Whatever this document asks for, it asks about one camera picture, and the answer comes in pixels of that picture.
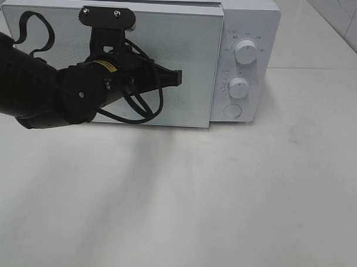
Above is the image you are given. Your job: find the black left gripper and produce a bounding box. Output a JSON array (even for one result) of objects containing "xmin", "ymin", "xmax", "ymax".
[{"xmin": 59, "ymin": 5, "xmax": 182, "ymax": 125}]

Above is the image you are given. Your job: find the lower white timer knob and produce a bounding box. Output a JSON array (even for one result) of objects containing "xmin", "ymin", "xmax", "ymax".
[{"xmin": 227, "ymin": 77, "xmax": 249, "ymax": 99}]

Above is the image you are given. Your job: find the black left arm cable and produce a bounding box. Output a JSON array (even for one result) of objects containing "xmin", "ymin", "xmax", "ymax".
[{"xmin": 10, "ymin": 10, "xmax": 167, "ymax": 125}]

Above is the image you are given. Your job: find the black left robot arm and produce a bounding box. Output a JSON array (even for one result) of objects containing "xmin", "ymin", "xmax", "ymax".
[{"xmin": 0, "ymin": 5, "xmax": 182, "ymax": 129}]

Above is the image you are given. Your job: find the white microwave oven body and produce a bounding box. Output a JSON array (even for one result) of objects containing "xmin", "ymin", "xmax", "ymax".
[{"xmin": 8, "ymin": 0, "xmax": 283, "ymax": 125}]

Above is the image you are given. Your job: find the upper white power knob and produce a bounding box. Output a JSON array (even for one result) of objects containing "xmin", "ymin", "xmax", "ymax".
[{"xmin": 234, "ymin": 38, "xmax": 259, "ymax": 65}]

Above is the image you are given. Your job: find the round white door-release button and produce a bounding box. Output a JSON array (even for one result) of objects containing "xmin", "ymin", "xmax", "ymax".
[{"xmin": 223, "ymin": 104, "xmax": 242, "ymax": 118}]

